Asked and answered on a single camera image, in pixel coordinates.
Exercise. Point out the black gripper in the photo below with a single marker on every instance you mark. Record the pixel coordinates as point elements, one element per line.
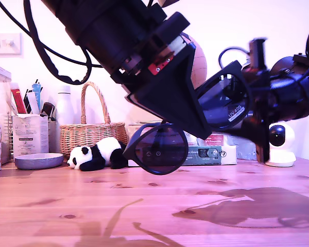
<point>113,43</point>

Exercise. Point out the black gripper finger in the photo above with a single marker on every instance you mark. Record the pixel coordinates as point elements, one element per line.
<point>249,131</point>
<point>257,76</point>
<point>195,67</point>

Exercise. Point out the black sunglasses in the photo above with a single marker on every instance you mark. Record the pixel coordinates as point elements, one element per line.
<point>157,151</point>

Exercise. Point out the cork globe on stand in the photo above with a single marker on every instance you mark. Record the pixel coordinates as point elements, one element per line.
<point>199,67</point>

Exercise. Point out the silver can red label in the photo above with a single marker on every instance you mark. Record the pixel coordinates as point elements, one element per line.
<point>215,140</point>

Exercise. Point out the silver can pale label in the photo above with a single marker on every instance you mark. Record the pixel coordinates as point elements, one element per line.
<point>134,128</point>

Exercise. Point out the panda plush toy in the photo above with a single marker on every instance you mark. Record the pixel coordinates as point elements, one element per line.
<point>105,151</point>

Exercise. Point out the white metal bottle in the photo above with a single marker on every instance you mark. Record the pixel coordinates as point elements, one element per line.
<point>65,108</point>

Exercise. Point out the white cardboard holder box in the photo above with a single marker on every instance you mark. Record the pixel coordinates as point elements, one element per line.
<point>29,136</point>

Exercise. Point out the grey shallow bowl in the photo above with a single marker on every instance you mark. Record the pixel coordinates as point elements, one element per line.
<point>38,160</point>

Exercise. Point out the red and white tube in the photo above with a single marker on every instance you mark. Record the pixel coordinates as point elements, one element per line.
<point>18,99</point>

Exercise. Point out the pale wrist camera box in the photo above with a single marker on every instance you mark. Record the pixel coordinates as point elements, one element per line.
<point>177,43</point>

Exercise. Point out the small white round camera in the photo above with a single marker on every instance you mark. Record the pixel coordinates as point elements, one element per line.
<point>283,151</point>

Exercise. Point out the white wall light switch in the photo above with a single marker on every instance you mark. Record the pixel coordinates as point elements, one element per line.
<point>5,43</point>

